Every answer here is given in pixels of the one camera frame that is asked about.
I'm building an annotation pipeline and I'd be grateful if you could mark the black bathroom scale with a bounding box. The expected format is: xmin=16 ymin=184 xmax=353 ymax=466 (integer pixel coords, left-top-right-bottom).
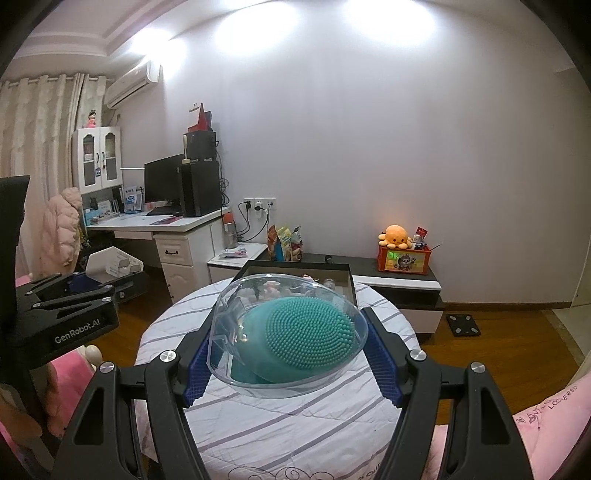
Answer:
xmin=444 ymin=314 xmax=482 ymax=339

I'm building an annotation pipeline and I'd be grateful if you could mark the black power cable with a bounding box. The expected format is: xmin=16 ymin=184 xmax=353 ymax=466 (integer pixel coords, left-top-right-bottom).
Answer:
xmin=235 ymin=203 xmax=269 ymax=243

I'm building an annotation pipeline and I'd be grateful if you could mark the black computer monitor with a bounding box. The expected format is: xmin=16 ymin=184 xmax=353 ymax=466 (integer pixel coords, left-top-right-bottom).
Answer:
xmin=144 ymin=154 xmax=185 ymax=215

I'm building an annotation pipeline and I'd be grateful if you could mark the teal round object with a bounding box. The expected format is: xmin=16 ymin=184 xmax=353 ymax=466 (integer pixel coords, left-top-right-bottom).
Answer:
xmin=206 ymin=273 xmax=370 ymax=400

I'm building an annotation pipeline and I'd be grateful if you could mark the white air conditioner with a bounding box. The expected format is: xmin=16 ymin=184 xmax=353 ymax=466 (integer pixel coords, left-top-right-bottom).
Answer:
xmin=104 ymin=62 xmax=161 ymax=109

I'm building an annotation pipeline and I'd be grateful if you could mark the teal silicone brush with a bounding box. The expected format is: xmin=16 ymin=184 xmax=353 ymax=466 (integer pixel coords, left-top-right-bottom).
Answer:
xmin=231 ymin=296 xmax=356 ymax=384

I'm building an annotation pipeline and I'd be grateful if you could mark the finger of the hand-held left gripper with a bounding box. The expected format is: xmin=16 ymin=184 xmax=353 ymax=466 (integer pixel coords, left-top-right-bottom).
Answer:
xmin=28 ymin=283 xmax=116 ymax=320
xmin=18 ymin=271 xmax=101 ymax=302

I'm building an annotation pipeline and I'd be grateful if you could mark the white desk with drawers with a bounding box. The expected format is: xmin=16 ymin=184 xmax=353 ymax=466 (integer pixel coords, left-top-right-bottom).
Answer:
xmin=87 ymin=208 xmax=232 ymax=303

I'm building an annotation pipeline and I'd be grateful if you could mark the pink storage box dark rim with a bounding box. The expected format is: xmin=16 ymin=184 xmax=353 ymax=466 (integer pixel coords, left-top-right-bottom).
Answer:
xmin=229 ymin=260 xmax=358 ymax=310

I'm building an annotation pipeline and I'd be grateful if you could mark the pink printed quilt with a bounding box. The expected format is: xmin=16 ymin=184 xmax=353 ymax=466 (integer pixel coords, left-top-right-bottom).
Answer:
xmin=429 ymin=364 xmax=591 ymax=480

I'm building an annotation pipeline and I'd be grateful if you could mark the pink bed sheet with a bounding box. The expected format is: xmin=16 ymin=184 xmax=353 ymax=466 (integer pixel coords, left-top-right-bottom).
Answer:
xmin=44 ymin=344 xmax=100 ymax=437

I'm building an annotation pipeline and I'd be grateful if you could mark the white and dark low cabinet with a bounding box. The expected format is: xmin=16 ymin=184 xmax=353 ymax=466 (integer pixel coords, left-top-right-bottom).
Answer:
xmin=207 ymin=244 xmax=446 ymax=344

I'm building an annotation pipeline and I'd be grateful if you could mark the red paper box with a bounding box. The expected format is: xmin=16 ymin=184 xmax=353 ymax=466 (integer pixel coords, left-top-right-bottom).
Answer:
xmin=187 ymin=102 xmax=214 ymax=132

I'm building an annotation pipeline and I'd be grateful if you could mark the striped white tablecloth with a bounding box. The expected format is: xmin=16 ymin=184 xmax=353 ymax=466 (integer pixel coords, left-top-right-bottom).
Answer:
xmin=135 ymin=277 xmax=422 ymax=480

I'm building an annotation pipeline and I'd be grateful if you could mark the black speaker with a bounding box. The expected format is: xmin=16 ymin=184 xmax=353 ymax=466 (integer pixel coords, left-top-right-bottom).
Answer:
xmin=184 ymin=131 xmax=217 ymax=162

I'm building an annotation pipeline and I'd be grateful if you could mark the orange octopus plush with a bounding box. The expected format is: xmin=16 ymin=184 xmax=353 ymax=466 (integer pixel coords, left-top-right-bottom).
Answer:
xmin=379 ymin=224 xmax=413 ymax=246

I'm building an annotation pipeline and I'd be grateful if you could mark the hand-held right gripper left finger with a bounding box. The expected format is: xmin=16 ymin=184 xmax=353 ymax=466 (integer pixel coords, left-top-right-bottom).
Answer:
xmin=51 ymin=313 xmax=219 ymax=480

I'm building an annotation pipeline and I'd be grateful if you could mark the black computer tower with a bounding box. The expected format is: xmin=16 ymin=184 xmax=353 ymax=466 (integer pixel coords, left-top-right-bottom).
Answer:
xmin=179 ymin=161 xmax=222 ymax=217

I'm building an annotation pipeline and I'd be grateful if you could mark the cream curtain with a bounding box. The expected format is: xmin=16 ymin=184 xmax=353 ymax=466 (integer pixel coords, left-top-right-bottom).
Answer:
xmin=0 ymin=74 xmax=109 ymax=278

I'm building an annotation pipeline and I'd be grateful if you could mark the row of books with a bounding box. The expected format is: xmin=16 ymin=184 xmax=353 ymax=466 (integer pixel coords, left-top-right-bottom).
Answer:
xmin=90 ymin=198 xmax=123 ymax=217

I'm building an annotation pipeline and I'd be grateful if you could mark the pink puffer jacket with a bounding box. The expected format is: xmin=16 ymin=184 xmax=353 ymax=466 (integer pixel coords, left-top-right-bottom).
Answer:
xmin=39 ymin=187 xmax=84 ymax=275

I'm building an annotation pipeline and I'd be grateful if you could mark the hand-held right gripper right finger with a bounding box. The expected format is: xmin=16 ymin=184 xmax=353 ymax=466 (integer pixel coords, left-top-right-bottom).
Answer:
xmin=364 ymin=308 xmax=529 ymax=480

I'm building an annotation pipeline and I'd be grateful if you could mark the orange printed crate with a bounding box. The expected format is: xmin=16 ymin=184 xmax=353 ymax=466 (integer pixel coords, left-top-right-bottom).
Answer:
xmin=377 ymin=243 xmax=432 ymax=275

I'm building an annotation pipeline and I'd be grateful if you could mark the yellow blue snack bag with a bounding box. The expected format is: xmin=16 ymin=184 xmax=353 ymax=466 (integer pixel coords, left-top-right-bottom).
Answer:
xmin=277 ymin=225 xmax=294 ymax=261

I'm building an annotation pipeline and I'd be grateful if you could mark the grey red snack bag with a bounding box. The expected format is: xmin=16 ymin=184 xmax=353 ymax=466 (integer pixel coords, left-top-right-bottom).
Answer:
xmin=288 ymin=226 xmax=305 ymax=263

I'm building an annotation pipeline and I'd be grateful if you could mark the white glass-door cabinet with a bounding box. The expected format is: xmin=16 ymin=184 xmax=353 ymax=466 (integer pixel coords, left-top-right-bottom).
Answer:
xmin=71 ymin=126 xmax=123 ymax=193

